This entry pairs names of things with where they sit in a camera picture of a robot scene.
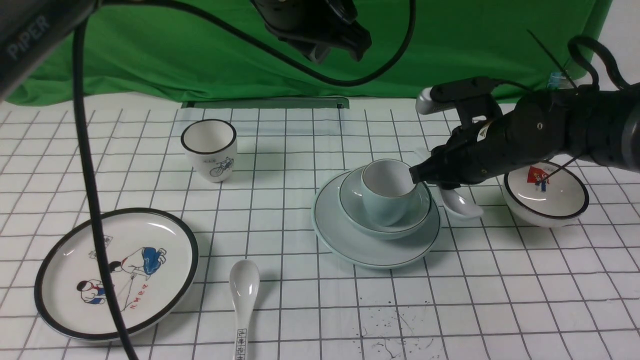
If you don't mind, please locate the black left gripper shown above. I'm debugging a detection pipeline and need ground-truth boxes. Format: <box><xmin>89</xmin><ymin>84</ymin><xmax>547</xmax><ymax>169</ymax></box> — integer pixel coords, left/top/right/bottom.
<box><xmin>251</xmin><ymin>0</ymin><xmax>372</xmax><ymax>63</ymax></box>

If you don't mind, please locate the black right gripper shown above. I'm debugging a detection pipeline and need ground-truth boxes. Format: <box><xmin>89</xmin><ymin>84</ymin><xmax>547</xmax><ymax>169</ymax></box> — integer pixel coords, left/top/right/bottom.
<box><xmin>409</xmin><ymin>107</ymin><xmax>567</xmax><ymax>188</ymax></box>

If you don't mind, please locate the light green ceramic spoon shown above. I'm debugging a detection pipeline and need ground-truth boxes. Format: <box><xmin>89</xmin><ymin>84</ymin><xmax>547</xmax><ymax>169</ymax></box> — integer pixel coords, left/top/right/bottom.
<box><xmin>425</xmin><ymin>161</ymin><xmax>484</xmax><ymax>221</ymax></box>

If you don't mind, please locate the white bowl with flag drawing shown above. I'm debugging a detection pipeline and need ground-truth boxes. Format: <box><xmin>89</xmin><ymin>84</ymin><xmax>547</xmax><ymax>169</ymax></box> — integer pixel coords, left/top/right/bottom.
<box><xmin>502</xmin><ymin>161</ymin><xmax>590</xmax><ymax>228</ymax></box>

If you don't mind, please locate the light green small cup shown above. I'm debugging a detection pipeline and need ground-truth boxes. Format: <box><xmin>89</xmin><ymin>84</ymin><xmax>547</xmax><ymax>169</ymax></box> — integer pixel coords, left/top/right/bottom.
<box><xmin>360</xmin><ymin>158</ymin><xmax>417</xmax><ymax>226</ymax></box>

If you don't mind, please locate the light green shallow bowl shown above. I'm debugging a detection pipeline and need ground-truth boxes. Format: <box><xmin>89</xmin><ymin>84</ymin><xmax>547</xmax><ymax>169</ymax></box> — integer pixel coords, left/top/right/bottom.
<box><xmin>338</xmin><ymin>166</ymin><xmax>441</xmax><ymax>240</ymax></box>

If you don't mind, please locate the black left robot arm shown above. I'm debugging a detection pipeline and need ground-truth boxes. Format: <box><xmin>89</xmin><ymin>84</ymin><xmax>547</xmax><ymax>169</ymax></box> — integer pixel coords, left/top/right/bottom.
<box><xmin>1</xmin><ymin>0</ymin><xmax>378</xmax><ymax>100</ymax></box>

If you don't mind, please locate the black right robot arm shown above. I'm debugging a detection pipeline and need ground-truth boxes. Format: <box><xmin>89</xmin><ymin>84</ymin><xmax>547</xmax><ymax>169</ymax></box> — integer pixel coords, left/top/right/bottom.
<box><xmin>409</xmin><ymin>35</ymin><xmax>640</xmax><ymax>190</ymax></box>

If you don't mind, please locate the blue binder clip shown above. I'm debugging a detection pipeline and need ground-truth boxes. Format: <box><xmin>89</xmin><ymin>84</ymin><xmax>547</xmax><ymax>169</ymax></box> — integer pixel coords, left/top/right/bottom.
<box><xmin>547</xmin><ymin>71</ymin><xmax>573</xmax><ymax>90</ymax></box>

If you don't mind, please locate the white grid tablecloth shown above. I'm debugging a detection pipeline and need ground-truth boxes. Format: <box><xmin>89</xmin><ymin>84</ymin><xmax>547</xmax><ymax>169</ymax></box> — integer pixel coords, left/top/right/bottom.
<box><xmin>0</xmin><ymin>102</ymin><xmax>640</xmax><ymax>360</ymax></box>

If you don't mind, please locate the white cup with bicycle drawing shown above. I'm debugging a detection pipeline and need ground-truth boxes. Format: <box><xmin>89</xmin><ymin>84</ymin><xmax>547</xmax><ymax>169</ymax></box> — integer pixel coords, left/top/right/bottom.
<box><xmin>180</xmin><ymin>119</ymin><xmax>238</xmax><ymax>183</ymax></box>

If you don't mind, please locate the light green large plate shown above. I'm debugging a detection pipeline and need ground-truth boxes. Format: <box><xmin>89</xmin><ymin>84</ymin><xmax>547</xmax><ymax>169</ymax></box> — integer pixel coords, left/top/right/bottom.
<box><xmin>311</xmin><ymin>171</ymin><xmax>441</xmax><ymax>270</ymax></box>

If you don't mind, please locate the green backdrop cloth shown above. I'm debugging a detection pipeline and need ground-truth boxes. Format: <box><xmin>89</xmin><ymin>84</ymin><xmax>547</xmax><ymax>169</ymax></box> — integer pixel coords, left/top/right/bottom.
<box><xmin>7</xmin><ymin>0</ymin><xmax>612</xmax><ymax>106</ymax></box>

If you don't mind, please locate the white spoon with characters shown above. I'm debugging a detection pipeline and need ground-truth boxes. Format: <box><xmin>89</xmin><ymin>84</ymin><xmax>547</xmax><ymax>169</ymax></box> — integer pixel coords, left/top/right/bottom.
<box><xmin>228</xmin><ymin>259</ymin><xmax>261</xmax><ymax>360</ymax></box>

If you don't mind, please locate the white plate with children drawing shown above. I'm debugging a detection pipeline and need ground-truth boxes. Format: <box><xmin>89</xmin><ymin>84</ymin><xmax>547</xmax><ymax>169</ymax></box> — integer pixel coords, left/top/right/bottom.
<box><xmin>34</xmin><ymin>207</ymin><xmax>199</xmax><ymax>342</ymax></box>

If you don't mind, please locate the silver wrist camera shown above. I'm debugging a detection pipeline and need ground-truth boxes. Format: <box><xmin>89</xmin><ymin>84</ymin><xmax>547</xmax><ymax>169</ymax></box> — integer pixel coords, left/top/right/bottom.
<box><xmin>415</xmin><ymin>77</ymin><xmax>501</xmax><ymax>118</ymax></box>

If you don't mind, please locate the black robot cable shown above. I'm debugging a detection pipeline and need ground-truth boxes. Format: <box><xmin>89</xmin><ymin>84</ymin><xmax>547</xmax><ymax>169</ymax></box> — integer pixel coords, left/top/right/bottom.
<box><xmin>72</xmin><ymin>0</ymin><xmax>417</xmax><ymax>360</ymax></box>

